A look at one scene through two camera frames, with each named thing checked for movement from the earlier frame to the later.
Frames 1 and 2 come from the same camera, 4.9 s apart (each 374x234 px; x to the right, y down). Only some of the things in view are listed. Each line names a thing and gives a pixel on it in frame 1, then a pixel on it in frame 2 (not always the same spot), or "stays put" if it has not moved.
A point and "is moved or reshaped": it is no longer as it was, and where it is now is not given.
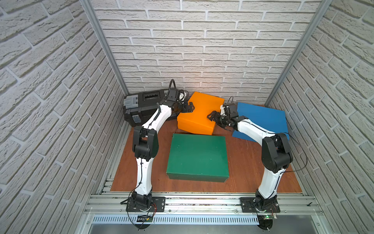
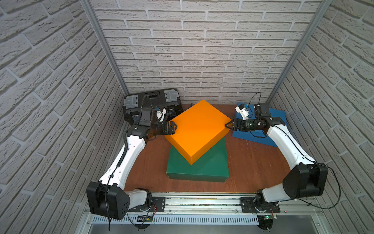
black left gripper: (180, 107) -> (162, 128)
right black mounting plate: (248, 206) stays put
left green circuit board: (142, 218) stays put
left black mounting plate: (158, 204) stays put
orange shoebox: (197, 122) is moved or reshaped
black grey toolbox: (138, 107) stays put
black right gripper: (214, 113) -> (240, 121)
